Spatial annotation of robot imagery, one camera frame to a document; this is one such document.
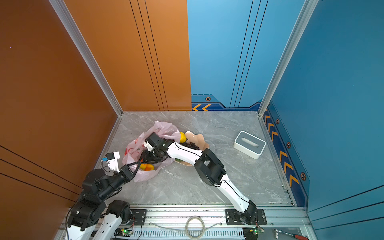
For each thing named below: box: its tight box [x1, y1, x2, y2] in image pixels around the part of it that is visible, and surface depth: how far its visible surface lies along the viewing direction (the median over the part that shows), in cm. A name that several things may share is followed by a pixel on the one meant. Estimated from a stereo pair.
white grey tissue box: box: [233, 130, 267, 160], surface depth 98 cm
